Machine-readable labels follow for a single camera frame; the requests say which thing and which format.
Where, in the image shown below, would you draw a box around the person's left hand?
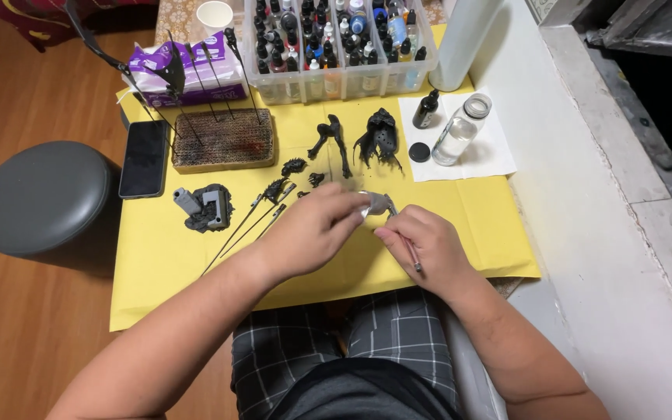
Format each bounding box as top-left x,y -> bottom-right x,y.
254,183 -> 373,285

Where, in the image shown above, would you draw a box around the person's right hand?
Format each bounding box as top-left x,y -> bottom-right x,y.
373,204 -> 478,302

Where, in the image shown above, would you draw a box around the thin pink-handled paint brush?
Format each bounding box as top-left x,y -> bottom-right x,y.
387,197 -> 424,274

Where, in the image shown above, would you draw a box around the gray miniature part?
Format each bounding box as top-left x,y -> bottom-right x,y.
359,189 -> 399,220

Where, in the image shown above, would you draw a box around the black spiky miniature part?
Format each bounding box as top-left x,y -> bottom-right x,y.
280,157 -> 309,178

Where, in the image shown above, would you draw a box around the black miniature leg part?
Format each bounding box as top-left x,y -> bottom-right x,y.
307,114 -> 354,180

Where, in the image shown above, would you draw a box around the black part on clip stick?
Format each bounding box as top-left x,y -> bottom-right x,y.
201,177 -> 289,277

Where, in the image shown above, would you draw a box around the black miniature wing part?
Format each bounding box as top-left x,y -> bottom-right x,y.
353,107 -> 404,173

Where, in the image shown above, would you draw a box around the thin clip stick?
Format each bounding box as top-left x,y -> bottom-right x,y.
219,182 -> 298,259
254,203 -> 288,241

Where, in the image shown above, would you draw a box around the clear glass bottle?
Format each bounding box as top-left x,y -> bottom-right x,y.
431,93 -> 493,168

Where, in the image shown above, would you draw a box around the black dropper bottle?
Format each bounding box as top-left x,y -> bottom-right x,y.
411,89 -> 441,130

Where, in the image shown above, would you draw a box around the white paper towel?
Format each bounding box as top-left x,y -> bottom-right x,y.
398,86 -> 518,183

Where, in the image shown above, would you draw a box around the corrugated cardboard block holder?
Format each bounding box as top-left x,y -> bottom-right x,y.
171,108 -> 276,175

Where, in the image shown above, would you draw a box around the gray miniature base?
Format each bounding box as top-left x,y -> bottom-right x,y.
173,183 -> 235,235

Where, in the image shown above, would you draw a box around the clear organizer of paint bottles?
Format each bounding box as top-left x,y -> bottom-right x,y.
241,0 -> 439,106

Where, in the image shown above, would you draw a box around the gray plaid shorts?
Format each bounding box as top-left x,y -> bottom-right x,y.
230,287 -> 463,420

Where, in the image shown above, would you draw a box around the upright clip stick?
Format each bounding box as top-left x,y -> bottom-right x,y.
200,40 -> 236,119
184,42 -> 220,122
223,27 -> 262,124

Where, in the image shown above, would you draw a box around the dark shirt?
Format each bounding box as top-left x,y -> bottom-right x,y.
266,357 -> 465,420

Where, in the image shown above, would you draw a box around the yellow paper mat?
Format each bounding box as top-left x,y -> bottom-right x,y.
109,23 -> 542,333

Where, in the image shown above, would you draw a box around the white cylindrical roll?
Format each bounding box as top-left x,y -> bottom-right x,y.
428,0 -> 506,93

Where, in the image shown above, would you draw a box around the purple white tissue pack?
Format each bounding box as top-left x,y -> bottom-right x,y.
125,32 -> 250,109

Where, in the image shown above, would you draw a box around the black smartphone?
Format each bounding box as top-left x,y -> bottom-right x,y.
118,119 -> 171,200

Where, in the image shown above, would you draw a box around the black fin part on stick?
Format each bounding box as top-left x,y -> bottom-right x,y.
142,30 -> 204,147

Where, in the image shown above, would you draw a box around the white paper cup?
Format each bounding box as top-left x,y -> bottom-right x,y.
196,0 -> 235,37

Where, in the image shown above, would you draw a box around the gold patterned tablecloth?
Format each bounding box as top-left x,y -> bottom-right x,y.
154,0 -> 247,49

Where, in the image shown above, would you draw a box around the long black blade part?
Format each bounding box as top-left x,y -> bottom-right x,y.
61,0 -> 182,155

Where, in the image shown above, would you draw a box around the gray round stool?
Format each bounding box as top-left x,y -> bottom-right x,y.
0,140 -> 122,259

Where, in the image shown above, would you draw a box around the dark gray tray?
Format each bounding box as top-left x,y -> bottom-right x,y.
584,0 -> 672,61

